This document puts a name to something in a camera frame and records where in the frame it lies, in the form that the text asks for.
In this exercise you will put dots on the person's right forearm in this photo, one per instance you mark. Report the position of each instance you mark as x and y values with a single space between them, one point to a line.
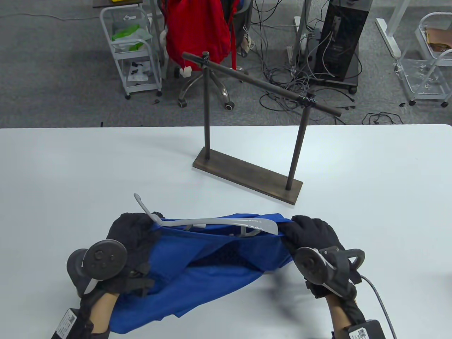
339 314

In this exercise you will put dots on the green plastic bag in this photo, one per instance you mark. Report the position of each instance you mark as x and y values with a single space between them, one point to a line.
129 35

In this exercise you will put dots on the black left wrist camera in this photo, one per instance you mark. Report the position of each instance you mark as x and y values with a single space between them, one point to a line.
70 323

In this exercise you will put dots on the dark metal clothes rack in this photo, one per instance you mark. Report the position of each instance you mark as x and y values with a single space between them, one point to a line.
247 176

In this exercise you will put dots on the person's right fingers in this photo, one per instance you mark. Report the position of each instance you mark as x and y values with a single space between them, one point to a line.
295 229

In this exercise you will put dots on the black computer tower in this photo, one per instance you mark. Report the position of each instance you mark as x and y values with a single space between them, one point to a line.
340 39

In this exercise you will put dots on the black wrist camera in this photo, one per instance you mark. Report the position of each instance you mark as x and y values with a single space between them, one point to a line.
367 330
70 323

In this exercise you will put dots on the white desk leg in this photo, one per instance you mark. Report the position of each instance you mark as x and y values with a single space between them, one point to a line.
388 31

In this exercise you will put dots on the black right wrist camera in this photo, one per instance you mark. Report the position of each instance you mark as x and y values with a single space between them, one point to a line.
367 330

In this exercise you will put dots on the office chair with chrome base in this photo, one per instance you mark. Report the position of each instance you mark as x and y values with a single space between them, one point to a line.
208 84

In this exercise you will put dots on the person's left fingers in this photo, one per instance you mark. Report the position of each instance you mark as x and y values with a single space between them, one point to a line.
154 216

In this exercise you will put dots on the white trolley with brown box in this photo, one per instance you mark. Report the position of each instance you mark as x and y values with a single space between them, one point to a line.
429 70

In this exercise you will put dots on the small white plush charm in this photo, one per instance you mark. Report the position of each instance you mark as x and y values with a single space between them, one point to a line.
185 71

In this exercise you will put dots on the blue mesh garment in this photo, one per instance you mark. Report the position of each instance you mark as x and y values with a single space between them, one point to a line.
212 268

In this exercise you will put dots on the black round right wrist controller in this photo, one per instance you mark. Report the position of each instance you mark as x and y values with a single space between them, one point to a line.
328 266

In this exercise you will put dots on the grey plastic clothes hanger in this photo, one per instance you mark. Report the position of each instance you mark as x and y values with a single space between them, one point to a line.
219 223

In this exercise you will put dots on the black round left wrist controller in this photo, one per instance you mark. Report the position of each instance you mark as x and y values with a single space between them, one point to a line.
104 259

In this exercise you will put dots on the black round wrist controller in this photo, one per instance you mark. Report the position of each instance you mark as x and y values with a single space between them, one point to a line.
104 259
328 266

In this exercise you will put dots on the person's left hand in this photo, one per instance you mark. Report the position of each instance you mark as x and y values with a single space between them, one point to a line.
132 229

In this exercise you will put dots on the person's right hand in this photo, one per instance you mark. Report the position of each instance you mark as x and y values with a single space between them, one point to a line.
314 233

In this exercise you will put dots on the white trolley with green bag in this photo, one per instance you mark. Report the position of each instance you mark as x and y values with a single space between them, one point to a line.
132 53

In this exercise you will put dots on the person's left forearm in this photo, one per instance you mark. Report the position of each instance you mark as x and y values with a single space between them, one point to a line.
102 310

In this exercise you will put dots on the brown cardboard box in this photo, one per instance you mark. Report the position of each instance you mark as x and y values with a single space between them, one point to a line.
438 37

